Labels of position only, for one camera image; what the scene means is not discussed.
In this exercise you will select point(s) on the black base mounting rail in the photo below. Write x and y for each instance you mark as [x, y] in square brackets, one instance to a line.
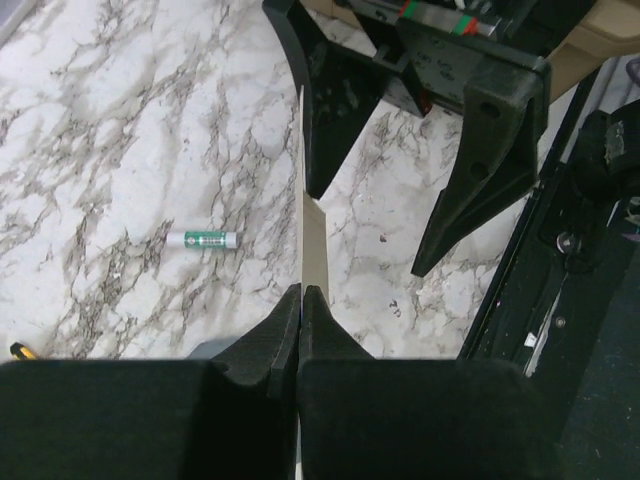
[546, 301]

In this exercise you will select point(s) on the tan plastic tool case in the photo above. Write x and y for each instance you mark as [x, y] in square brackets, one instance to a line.
[574, 37]

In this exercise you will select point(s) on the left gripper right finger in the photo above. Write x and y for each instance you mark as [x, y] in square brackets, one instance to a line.
[321, 336]

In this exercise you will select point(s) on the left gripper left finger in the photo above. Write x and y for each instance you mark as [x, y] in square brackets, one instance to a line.
[265, 358]

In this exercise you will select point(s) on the beige letter paper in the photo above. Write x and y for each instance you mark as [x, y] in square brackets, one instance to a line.
[311, 243]

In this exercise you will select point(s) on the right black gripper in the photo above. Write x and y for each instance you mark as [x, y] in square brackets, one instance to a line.
[426, 52]

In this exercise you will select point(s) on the yellow utility knife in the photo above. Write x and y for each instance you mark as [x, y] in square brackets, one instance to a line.
[21, 352]

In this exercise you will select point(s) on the green white glue stick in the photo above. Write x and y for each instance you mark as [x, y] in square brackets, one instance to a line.
[203, 239]

